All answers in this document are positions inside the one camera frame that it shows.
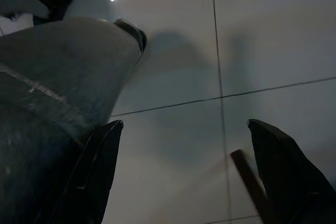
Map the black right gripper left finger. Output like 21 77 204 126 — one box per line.
33 119 124 224

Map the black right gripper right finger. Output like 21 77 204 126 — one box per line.
246 119 336 224

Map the dark brown wooden table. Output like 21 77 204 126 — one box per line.
230 149 269 224

